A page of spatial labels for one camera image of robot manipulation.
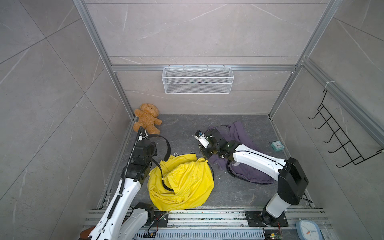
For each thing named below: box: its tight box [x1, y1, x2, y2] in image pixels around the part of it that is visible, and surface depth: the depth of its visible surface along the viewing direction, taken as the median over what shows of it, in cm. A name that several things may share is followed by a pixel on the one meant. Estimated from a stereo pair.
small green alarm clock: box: [271, 140, 285, 152], surface depth 102 cm
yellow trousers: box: [147, 154, 215, 212], surface depth 78 cm
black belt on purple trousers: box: [226, 159, 250, 182], surface depth 87 cm
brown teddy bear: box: [133, 103, 163, 135], surface depth 111 cm
